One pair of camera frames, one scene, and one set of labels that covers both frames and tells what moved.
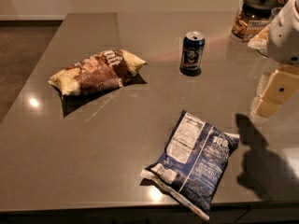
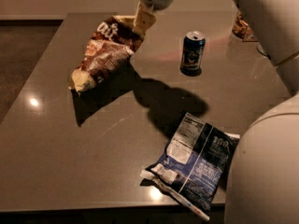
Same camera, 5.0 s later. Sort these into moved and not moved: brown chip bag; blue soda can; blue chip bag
Moved: brown chip bag
Not moved: blue soda can; blue chip bag
